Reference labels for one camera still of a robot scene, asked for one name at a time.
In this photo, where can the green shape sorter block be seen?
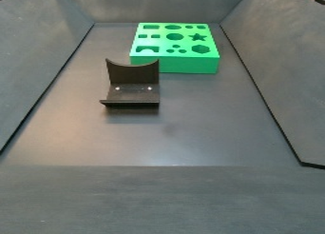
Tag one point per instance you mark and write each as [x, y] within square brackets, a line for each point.
[183, 47]

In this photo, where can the black curved holder stand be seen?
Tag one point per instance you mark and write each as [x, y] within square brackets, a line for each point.
[134, 84]

